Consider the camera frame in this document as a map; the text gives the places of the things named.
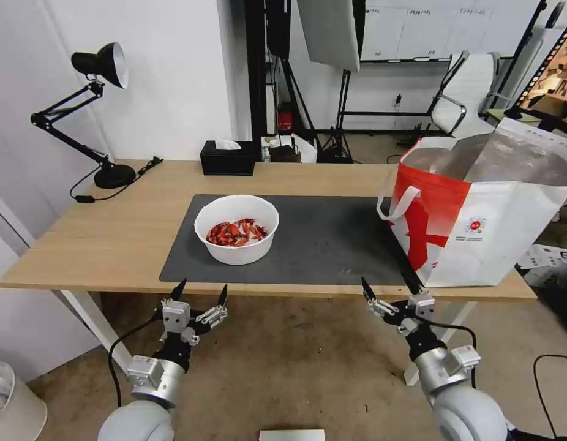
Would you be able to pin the black articulated desk lamp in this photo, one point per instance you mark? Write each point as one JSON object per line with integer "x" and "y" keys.
{"x": 111, "y": 176}

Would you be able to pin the white printed cardboard box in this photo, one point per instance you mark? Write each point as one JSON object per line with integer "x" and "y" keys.
{"x": 550, "y": 264}

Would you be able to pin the red and white takeout bag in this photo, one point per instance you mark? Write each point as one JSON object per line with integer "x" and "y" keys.
{"x": 485, "y": 248}

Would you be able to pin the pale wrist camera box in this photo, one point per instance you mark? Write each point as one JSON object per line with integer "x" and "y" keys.
{"x": 176, "y": 316}
{"x": 422, "y": 305}

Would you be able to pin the dark grey desk mat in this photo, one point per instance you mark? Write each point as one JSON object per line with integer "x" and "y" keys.
{"x": 320, "y": 239}

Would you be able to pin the white waste bin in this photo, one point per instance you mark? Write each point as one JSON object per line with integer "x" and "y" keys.
{"x": 12, "y": 409}

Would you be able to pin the white round takeout bowl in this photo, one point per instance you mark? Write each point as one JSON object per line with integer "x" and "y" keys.
{"x": 237, "y": 253}

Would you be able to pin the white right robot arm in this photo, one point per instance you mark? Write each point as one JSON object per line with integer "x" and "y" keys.
{"x": 462, "y": 404}

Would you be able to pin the white open storage box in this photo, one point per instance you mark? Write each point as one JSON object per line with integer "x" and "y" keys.
{"x": 288, "y": 149}

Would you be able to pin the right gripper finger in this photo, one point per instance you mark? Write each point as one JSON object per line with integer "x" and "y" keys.
{"x": 413, "y": 285}
{"x": 380, "y": 307}

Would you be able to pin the red fire extinguisher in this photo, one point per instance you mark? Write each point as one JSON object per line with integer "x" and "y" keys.
{"x": 285, "y": 118}

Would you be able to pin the black tissue box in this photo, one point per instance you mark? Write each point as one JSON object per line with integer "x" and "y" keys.
{"x": 226, "y": 161}

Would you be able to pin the black light stand tripod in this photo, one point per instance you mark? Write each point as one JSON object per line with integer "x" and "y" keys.
{"x": 342, "y": 119}

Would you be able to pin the white whiteboard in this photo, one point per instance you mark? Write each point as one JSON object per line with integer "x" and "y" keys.
{"x": 430, "y": 27}

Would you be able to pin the red crayfish shell scraps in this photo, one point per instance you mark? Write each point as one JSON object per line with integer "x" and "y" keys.
{"x": 228, "y": 233}

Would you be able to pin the white photo softbox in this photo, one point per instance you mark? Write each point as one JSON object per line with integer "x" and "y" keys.
{"x": 329, "y": 32}

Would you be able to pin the white office chair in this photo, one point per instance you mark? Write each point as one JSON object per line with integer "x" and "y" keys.
{"x": 469, "y": 87}

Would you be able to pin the white robot front shell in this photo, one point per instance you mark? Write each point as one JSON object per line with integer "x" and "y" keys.
{"x": 292, "y": 435}

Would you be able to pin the white tissue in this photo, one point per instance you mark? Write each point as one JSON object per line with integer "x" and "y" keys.
{"x": 227, "y": 145}

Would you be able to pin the black metal frame post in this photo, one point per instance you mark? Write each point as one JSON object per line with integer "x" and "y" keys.
{"x": 257, "y": 69}

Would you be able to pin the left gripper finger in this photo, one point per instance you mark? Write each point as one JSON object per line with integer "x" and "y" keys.
{"x": 179, "y": 288}
{"x": 215, "y": 313}

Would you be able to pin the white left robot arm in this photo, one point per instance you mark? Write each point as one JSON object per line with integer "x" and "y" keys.
{"x": 145, "y": 413}

